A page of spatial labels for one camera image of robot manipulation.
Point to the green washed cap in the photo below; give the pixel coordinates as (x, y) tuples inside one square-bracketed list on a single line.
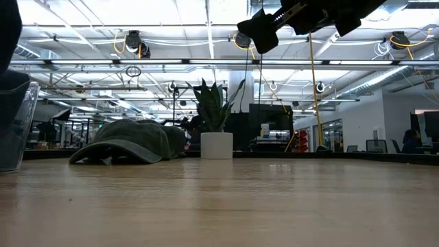
[(176, 140), (130, 137)]

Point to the black monitor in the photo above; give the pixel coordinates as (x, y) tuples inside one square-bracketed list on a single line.
[(274, 116)]

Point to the white bottle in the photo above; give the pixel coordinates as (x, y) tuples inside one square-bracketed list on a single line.
[(264, 132)]

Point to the red storage bins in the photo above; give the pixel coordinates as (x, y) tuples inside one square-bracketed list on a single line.
[(302, 140)]

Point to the black office chair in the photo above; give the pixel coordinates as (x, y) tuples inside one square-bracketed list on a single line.
[(376, 145), (352, 149)]

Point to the snake plant in white pot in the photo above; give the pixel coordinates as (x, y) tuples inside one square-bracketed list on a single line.
[(216, 145)]

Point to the clear plastic bin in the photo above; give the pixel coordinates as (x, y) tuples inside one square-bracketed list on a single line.
[(33, 130)]

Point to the silver ventilation duct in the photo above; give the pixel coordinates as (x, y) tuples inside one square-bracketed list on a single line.
[(377, 80)]

